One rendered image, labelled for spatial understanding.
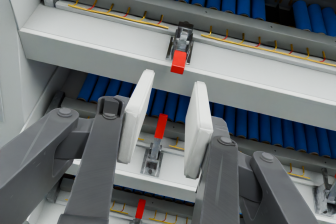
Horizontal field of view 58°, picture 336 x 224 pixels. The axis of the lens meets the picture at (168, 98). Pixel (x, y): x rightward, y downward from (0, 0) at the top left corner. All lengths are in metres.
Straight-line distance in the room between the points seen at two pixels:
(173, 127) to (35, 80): 0.21
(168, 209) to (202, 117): 0.47
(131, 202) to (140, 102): 0.47
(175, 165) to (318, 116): 0.21
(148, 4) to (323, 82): 0.23
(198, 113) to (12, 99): 0.31
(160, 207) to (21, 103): 0.32
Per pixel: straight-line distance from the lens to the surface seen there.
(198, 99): 0.18
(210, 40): 0.37
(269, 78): 0.37
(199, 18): 0.38
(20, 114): 0.44
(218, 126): 0.17
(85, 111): 0.48
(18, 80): 0.41
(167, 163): 0.47
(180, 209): 0.62
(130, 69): 0.36
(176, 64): 0.28
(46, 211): 0.64
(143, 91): 0.17
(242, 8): 0.42
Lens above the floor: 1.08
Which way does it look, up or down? 33 degrees down
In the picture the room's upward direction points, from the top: 14 degrees clockwise
